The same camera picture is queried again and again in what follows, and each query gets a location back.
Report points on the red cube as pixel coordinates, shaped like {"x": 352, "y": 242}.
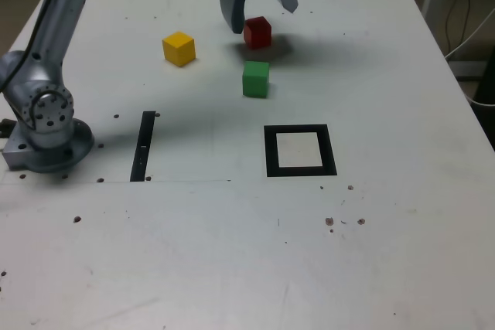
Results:
{"x": 258, "y": 34}

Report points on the yellow cube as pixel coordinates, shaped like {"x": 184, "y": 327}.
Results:
{"x": 178, "y": 50}

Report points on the green cube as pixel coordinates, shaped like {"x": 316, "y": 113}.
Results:
{"x": 255, "y": 80}

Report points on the black tape square outline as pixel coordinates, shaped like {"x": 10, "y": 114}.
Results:
{"x": 272, "y": 152}

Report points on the black tape strip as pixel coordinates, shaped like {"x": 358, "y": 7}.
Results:
{"x": 142, "y": 148}

